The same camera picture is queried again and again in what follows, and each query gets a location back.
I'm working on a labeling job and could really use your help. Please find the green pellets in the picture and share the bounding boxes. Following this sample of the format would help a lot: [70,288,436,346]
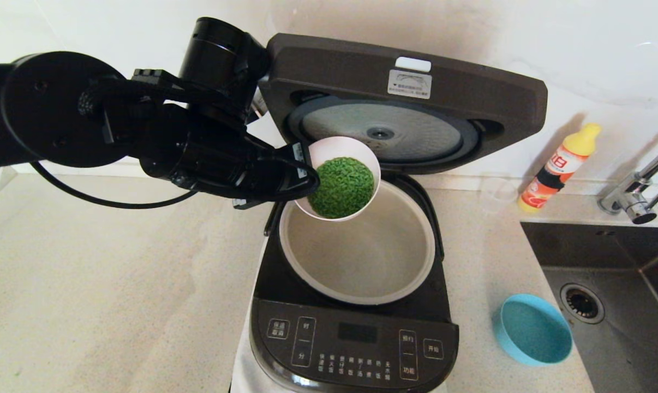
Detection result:
[307,157,375,219]

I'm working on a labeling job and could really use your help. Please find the pink bowl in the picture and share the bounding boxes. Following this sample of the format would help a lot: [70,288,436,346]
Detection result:
[294,136,382,222]

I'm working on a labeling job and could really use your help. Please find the beige inner pot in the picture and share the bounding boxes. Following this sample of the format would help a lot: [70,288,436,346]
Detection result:
[279,180,436,305]

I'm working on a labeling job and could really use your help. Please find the black rice cooker body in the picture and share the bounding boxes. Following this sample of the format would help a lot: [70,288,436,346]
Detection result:
[250,174,459,393]

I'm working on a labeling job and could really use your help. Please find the light blue bowl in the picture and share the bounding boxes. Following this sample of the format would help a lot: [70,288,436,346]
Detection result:
[493,294,573,366]

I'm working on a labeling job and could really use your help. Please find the clear plastic cup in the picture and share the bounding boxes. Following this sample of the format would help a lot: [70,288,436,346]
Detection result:
[479,173,519,215]

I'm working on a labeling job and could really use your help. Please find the orange bottle with yellow cap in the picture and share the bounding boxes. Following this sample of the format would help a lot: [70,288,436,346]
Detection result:
[517,123,601,213]

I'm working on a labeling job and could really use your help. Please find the round sink drain strainer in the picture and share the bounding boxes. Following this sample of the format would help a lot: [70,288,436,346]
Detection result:
[559,283,605,325]

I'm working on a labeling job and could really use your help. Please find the chrome faucet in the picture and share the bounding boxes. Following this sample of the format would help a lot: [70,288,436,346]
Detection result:
[597,136,658,225]

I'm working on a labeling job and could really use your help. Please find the stainless steel sink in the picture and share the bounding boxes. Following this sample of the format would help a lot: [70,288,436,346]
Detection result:
[520,221,658,393]

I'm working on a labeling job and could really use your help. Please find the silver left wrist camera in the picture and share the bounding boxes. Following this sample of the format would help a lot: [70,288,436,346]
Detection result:
[248,90,268,122]

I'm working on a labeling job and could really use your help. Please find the black smooth arm cable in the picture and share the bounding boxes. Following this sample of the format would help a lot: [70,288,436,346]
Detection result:
[32,158,199,211]

